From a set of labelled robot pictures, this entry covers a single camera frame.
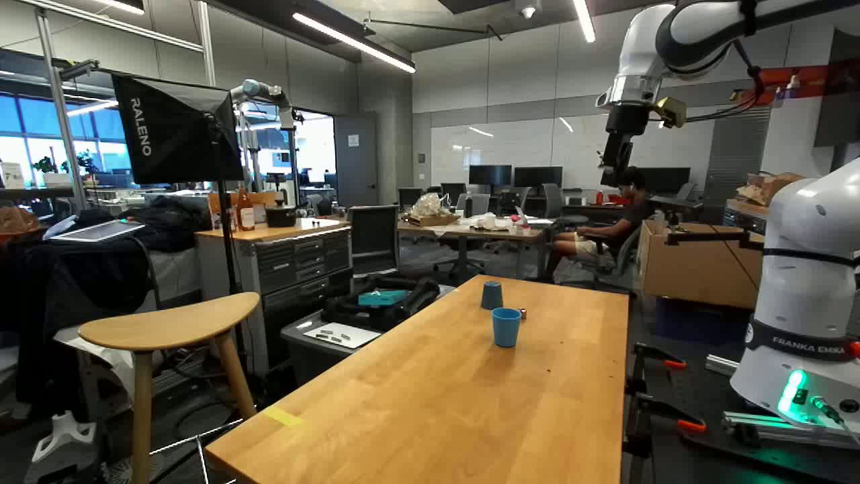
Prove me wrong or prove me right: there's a cluttered wooden desk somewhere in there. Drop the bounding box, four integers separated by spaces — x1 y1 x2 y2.
395 219 548 286

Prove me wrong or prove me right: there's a light blue plastic cup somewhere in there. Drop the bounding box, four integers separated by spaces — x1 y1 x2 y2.
489 307 526 352

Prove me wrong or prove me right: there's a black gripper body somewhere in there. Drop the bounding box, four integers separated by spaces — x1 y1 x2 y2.
606 102 657 149

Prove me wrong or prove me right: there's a yellow tape strip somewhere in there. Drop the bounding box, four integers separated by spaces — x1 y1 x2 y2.
263 407 307 430

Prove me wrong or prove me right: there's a wrist camera with yellow mount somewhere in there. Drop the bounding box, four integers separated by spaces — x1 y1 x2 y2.
651 95 692 129

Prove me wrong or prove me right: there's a large cardboard box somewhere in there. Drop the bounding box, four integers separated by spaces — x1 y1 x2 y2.
638 222 767 313

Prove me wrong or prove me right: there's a grey drawer cabinet wood top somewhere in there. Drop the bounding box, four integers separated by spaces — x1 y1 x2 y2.
193 215 356 376

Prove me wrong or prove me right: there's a grey door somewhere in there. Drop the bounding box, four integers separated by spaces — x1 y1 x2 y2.
336 112 383 208

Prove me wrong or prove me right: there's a black softbox studio light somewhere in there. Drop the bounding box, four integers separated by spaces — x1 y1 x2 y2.
111 74 247 188

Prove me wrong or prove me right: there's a black cloth covered table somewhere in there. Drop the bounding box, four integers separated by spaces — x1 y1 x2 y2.
0 210 165 413

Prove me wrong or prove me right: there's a black computer monitor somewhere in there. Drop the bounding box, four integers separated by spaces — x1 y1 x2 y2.
638 165 694 200
469 161 513 192
513 165 565 192

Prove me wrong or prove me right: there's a dark blue cup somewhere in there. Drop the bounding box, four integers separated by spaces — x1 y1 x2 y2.
479 281 505 313

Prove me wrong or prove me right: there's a white floor object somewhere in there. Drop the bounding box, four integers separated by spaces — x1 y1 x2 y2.
24 409 103 484

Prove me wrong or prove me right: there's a grey plastic storage bin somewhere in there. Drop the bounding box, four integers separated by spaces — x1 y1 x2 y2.
279 309 384 389

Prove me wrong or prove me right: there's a black bag with teal item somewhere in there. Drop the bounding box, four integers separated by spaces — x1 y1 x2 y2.
322 276 443 335

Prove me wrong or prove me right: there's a metal light stand pole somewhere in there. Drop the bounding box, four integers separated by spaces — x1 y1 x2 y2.
33 5 91 215

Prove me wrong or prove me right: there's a black clamp orange handle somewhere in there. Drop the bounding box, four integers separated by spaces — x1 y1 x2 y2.
627 343 692 397
622 394 709 461

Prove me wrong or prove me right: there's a round wooden stool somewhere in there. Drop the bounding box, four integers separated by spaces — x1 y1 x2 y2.
75 290 263 484

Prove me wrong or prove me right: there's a seated person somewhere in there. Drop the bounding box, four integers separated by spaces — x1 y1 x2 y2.
545 167 657 282

